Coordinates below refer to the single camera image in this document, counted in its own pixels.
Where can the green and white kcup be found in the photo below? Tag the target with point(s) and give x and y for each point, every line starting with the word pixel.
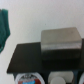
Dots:
pixel 53 79

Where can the black kcup holder drawer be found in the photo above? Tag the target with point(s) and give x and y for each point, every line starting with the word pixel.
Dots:
pixel 58 50

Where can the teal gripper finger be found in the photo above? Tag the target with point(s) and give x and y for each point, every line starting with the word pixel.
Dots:
pixel 4 28

